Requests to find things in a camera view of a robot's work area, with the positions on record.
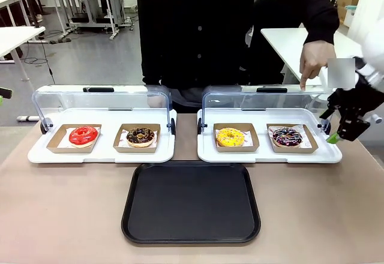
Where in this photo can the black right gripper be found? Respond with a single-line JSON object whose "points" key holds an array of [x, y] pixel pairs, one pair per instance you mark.
{"points": [[351, 102]]}

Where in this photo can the clear display case lid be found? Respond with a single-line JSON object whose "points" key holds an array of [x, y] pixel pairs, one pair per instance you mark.
{"points": [[258, 100], [99, 99]]}

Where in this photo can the person left forearm black sleeve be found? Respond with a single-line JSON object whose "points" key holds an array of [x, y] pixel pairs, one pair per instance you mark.
{"points": [[322, 21]]}

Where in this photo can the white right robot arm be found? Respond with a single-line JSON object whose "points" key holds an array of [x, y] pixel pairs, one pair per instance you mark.
{"points": [[370, 36]]}

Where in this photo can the brown cardboard donut tray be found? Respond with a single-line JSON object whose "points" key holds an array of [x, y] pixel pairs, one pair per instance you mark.
{"points": [[310, 147], [252, 144], [119, 148], [54, 148]]}

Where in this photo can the dark purple drizzled donut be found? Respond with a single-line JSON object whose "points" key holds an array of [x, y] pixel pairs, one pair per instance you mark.
{"points": [[280, 139]]}

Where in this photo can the red glazed donut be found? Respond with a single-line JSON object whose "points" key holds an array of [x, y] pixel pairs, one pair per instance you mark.
{"points": [[75, 138]]}

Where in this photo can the yellow sprinkled donut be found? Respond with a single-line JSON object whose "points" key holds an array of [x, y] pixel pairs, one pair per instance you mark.
{"points": [[223, 139]]}

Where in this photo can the chocolate glazed donut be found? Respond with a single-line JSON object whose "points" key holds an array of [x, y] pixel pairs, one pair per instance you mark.
{"points": [[133, 139]]}

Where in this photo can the black plastic serving tray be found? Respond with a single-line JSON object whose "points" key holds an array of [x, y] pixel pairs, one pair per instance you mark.
{"points": [[190, 204]]}

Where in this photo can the person left hand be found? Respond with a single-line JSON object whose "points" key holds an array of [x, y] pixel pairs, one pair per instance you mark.
{"points": [[315, 58]]}

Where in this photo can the white printed paper liner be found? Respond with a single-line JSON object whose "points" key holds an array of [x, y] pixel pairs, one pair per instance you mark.
{"points": [[122, 142], [63, 144], [304, 144], [247, 134]]}

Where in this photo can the white desk with white legs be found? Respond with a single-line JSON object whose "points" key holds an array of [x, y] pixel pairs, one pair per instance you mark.
{"points": [[18, 37]]}

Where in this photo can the white display case base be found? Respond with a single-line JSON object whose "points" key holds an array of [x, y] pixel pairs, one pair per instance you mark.
{"points": [[105, 156], [264, 157]]}

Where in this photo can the black tripod stand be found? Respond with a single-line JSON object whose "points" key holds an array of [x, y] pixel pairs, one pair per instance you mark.
{"points": [[31, 3]]}

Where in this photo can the white side table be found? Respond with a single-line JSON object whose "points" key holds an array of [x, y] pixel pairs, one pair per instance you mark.
{"points": [[288, 42]]}

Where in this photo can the brown cardboard box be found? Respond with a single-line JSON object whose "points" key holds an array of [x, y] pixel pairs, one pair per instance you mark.
{"points": [[348, 3]]}

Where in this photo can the person torso black cardigan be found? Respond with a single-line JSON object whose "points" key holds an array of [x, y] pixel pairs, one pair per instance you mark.
{"points": [[195, 30]]}

